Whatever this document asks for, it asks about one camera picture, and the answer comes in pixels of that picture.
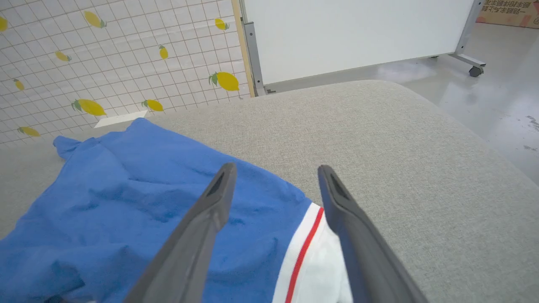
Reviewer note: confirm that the lemon print tiled panel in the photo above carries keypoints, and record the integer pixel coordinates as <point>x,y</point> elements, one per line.
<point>126,63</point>

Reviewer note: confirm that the grey fabric sofa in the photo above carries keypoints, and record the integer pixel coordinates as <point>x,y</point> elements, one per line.
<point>421,189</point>

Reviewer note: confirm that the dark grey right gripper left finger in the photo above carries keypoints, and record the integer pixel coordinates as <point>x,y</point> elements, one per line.
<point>189,244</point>

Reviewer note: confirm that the blue white basketball jersey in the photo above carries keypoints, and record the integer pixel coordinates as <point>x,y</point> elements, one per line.
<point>126,202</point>

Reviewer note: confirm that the white wheeled partition board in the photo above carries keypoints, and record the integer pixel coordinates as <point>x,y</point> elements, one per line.
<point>358,33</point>

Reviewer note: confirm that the brown cardboard box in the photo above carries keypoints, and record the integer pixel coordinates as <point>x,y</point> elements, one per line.
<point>513,14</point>

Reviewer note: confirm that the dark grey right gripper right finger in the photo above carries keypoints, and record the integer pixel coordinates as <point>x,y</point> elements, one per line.
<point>362,252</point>

